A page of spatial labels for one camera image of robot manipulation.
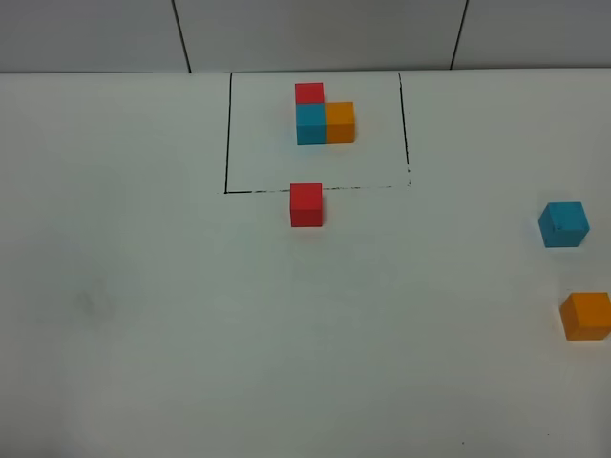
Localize blue template cube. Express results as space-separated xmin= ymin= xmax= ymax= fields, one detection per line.
xmin=296 ymin=103 xmax=327 ymax=145

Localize orange template cube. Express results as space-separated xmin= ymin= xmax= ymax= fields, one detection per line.
xmin=325 ymin=102 xmax=356 ymax=144

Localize red template cube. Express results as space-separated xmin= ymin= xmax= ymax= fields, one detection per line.
xmin=295 ymin=82 xmax=325 ymax=105

